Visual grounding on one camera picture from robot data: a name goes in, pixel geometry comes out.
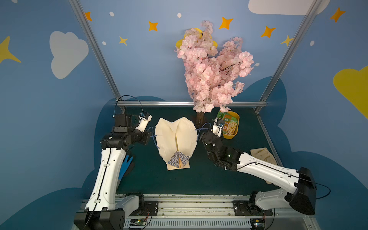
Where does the blue checkered paper bag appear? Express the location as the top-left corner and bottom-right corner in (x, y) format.
(149, 117), (208, 171)

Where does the left aluminium frame post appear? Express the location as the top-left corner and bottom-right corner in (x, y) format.
(69, 0), (121, 104)

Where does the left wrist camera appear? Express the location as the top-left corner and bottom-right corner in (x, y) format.
(135, 112), (152, 133)

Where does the beige work glove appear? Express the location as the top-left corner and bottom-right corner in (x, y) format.
(249, 147), (278, 185)

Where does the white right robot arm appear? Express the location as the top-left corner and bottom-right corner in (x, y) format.
(201, 131), (317, 216)

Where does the pink blossom artificial tree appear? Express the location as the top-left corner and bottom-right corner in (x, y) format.
(176, 21), (254, 115)

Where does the aluminium frame post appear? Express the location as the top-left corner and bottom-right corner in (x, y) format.
(255, 0), (330, 114)
(69, 0), (121, 104)

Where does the green orange condiment packet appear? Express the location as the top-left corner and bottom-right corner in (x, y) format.
(223, 114), (238, 135)

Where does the yellow plastic tray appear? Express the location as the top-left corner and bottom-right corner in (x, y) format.
(217, 111), (240, 140)

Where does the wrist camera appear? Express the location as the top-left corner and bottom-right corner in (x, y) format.
(135, 112), (152, 133)
(212, 117), (225, 138)

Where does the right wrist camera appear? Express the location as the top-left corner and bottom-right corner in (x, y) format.
(212, 117), (225, 138)

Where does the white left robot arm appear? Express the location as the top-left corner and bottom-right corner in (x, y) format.
(74, 130), (152, 230)

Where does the aluminium back frame rail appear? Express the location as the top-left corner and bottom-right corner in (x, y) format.
(117, 101), (266, 107)

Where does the blue work glove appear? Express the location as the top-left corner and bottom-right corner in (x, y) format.
(117, 155), (135, 188)

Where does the right aluminium frame post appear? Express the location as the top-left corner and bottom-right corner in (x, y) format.
(255, 0), (330, 114)

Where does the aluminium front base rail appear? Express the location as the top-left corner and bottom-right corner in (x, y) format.
(71, 194), (320, 230)

